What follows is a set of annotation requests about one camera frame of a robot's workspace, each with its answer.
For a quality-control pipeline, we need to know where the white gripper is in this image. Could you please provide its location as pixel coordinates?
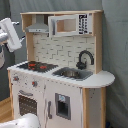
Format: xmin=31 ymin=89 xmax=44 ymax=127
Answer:
xmin=0 ymin=18 xmax=22 ymax=52

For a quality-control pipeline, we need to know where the white toy microwave door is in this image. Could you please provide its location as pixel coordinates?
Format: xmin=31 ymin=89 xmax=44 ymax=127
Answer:
xmin=48 ymin=15 xmax=79 ymax=37

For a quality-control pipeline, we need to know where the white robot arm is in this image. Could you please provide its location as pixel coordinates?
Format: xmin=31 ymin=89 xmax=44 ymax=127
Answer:
xmin=0 ymin=18 xmax=41 ymax=128

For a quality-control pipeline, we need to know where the wooden toy kitchen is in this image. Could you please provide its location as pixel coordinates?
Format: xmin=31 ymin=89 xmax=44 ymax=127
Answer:
xmin=8 ymin=10 xmax=115 ymax=128

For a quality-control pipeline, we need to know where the grey range hood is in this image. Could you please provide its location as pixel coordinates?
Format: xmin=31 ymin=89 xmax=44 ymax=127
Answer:
xmin=25 ymin=14 xmax=51 ymax=33

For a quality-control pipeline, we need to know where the left red stove knob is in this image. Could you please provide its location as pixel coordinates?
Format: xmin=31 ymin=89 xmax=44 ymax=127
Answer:
xmin=13 ymin=76 xmax=19 ymax=81

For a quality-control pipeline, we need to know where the red stove knob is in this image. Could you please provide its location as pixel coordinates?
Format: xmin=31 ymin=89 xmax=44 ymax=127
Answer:
xmin=13 ymin=76 xmax=19 ymax=81
xmin=32 ymin=81 xmax=38 ymax=87

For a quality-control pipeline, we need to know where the black toy stovetop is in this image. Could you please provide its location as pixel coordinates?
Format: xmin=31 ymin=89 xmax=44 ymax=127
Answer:
xmin=20 ymin=61 xmax=56 ymax=72

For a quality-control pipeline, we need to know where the right red stove knob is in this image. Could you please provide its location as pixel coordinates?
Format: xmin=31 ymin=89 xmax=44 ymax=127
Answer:
xmin=32 ymin=81 xmax=38 ymax=87

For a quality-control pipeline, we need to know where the white oven door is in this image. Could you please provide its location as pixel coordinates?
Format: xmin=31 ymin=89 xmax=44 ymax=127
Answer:
xmin=12 ymin=85 xmax=44 ymax=125

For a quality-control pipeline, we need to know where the metal toy sink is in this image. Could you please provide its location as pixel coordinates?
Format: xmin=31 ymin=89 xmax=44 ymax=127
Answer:
xmin=53 ymin=67 xmax=92 ymax=81

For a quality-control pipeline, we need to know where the black toy faucet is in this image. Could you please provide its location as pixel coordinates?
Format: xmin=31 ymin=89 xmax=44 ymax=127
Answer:
xmin=76 ymin=50 xmax=94 ymax=70

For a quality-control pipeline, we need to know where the white cabinet door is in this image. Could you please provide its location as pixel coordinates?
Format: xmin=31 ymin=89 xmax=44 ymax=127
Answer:
xmin=46 ymin=81 xmax=82 ymax=128

